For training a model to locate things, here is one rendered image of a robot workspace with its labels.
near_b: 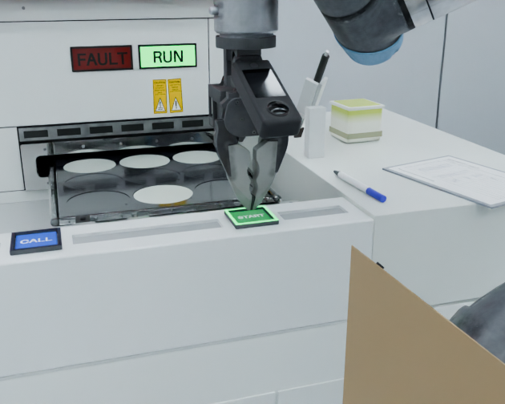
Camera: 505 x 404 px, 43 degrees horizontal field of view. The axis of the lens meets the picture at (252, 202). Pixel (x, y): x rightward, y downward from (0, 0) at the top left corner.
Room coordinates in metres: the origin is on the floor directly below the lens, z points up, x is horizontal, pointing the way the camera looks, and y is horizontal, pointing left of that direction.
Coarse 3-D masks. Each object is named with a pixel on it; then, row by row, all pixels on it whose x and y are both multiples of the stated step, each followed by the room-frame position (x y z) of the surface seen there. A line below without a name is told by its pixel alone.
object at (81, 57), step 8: (88, 48) 1.26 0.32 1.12; (96, 48) 1.27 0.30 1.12; (104, 48) 1.27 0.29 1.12; (112, 48) 1.28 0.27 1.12; (120, 48) 1.28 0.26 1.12; (128, 48) 1.28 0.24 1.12; (80, 56) 1.26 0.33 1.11; (88, 56) 1.26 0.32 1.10; (96, 56) 1.27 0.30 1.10; (104, 56) 1.27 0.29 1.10; (112, 56) 1.27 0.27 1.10; (120, 56) 1.28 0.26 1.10; (128, 56) 1.28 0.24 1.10; (80, 64) 1.26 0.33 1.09; (88, 64) 1.26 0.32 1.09; (96, 64) 1.27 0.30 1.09; (104, 64) 1.27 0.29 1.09; (112, 64) 1.27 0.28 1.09; (120, 64) 1.28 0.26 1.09; (128, 64) 1.28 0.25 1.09
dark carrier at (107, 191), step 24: (120, 168) 1.19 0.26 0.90; (144, 168) 1.19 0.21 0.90; (168, 168) 1.19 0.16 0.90; (192, 168) 1.19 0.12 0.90; (216, 168) 1.19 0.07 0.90; (72, 192) 1.04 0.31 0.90; (96, 192) 1.04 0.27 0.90; (120, 192) 1.04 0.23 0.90; (192, 192) 1.04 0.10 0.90; (216, 192) 1.04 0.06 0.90
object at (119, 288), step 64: (0, 256) 0.65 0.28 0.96; (64, 256) 0.65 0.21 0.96; (128, 256) 0.66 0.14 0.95; (192, 256) 0.69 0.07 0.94; (256, 256) 0.71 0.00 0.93; (320, 256) 0.74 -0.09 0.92; (0, 320) 0.62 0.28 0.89; (64, 320) 0.64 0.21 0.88; (128, 320) 0.66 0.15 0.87; (192, 320) 0.69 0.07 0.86; (256, 320) 0.71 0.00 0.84; (320, 320) 0.74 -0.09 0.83
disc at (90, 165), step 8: (80, 160) 1.24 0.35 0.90; (88, 160) 1.24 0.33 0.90; (96, 160) 1.24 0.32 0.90; (104, 160) 1.24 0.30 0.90; (64, 168) 1.19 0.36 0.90; (72, 168) 1.19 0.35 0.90; (80, 168) 1.19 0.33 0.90; (88, 168) 1.19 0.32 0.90; (96, 168) 1.19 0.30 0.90; (104, 168) 1.19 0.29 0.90
